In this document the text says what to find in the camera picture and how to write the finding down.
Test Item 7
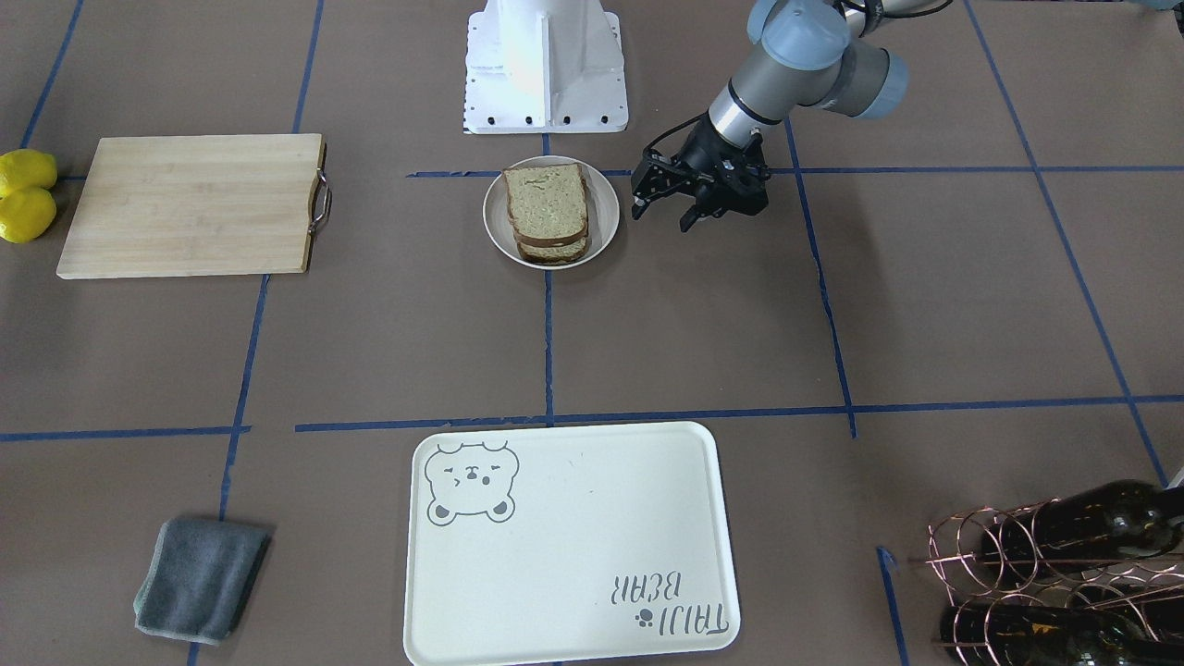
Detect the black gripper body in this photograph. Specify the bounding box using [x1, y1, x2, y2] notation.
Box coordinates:
[684, 114, 771, 216]

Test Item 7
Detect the bread slice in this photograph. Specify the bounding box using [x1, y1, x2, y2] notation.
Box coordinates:
[502, 164, 588, 248]
[515, 237, 588, 265]

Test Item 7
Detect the white round plate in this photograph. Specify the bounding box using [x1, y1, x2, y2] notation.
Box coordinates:
[482, 155, 620, 271]

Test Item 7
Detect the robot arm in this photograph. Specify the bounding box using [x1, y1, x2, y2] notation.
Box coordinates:
[631, 1, 944, 231]

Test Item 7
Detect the cream bear serving tray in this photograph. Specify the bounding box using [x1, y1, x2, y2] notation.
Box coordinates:
[403, 421, 744, 665]

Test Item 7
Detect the wooden cutting board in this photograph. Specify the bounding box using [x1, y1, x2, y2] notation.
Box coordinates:
[56, 132, 332, 278]

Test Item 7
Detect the dark wine bottle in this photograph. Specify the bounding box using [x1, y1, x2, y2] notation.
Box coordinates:
[978, 479, 1183, 585]
[934, 576, 1183, 665]

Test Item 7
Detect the grey folded cloth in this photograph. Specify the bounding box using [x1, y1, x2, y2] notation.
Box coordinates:
[131, 517, 272, 646]

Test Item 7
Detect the yellow lemon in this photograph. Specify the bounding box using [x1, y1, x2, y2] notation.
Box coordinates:
[1, 187, 56, 244]
[0, 148, 58, 198]

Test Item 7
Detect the black camera cable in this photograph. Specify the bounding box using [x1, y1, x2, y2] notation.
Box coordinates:
[643, 116, 709, 158]

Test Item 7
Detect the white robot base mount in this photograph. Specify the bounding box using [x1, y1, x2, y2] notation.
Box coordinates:
[462, 1, 630, 135]

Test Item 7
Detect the copper wire bottle rack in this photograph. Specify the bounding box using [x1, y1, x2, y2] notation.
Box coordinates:
[925, 481, 1180, 665]

